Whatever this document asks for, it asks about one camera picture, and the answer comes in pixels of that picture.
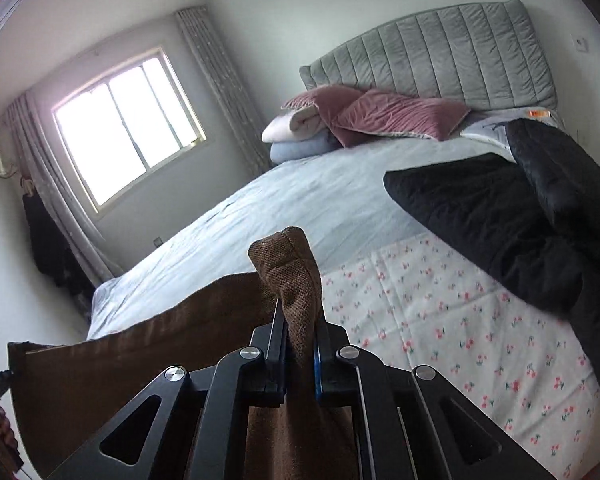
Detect brown jacket with fur collar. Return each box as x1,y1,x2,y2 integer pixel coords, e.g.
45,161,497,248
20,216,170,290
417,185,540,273
7,226,361,480

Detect hanging dark clothes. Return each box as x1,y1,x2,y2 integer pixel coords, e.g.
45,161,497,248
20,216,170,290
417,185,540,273
22,177,96,306

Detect black quilted jacket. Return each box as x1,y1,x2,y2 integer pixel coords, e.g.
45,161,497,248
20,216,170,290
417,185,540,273
384,152,588,313

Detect grey patterned curtain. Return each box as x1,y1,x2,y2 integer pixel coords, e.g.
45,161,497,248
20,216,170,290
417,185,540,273
0,91,123,278
174,6,271,176

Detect grey padded headboard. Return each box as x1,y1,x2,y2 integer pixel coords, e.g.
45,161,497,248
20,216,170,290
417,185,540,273
299,0,558,111

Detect white printed pillow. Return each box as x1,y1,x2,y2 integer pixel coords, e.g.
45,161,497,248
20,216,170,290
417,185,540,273
460,110,566,161

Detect window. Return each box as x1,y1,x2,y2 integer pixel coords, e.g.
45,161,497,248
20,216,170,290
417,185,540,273
52,47,208,211

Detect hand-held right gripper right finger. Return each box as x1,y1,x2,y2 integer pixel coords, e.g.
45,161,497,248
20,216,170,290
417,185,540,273
312,317,558,480

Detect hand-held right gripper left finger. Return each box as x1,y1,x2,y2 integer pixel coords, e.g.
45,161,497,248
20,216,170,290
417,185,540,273
45,295,287,480

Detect pink velvet pillow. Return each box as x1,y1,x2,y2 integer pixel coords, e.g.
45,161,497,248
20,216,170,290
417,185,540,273
330,89,472,148
281,85,367,148

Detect light blue bedspread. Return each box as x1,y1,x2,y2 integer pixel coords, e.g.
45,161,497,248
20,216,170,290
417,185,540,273
87,135,516,341

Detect black shiny puffer jacket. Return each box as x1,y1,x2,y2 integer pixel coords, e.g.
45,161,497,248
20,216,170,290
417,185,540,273
507,119,600,393

